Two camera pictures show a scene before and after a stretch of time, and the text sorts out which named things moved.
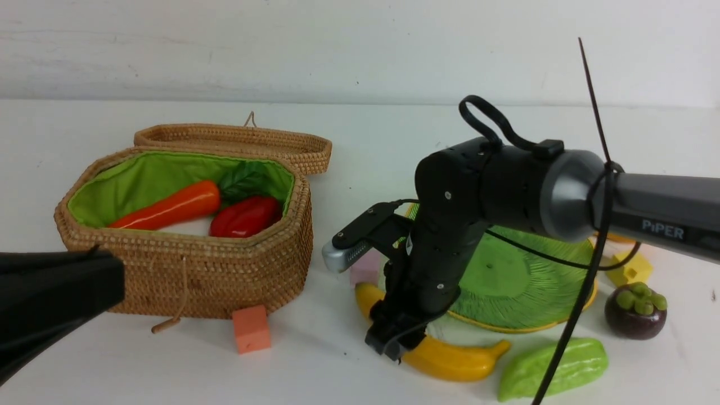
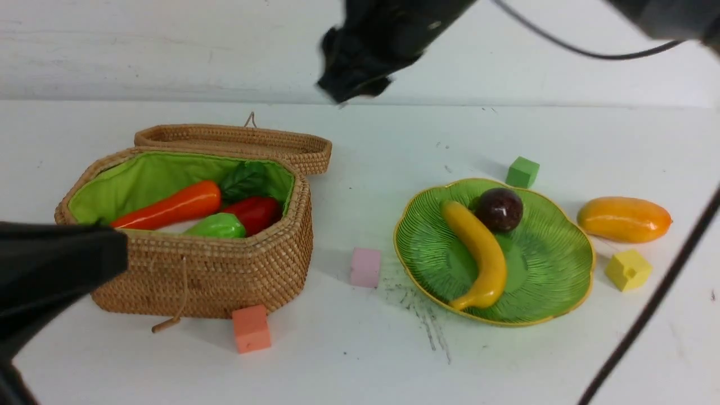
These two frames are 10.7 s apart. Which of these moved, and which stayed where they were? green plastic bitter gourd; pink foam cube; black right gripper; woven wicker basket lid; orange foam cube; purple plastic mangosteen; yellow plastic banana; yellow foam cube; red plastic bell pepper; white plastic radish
Moved: yellow plastic banana; purple plastic mangosteen; green plastic bitter gourd; black right gripper
Stayed: red plastic bell pepper; orange foam cube; yellow foam cube; pink foam cube; woven wicker basket lid; white plastic radish
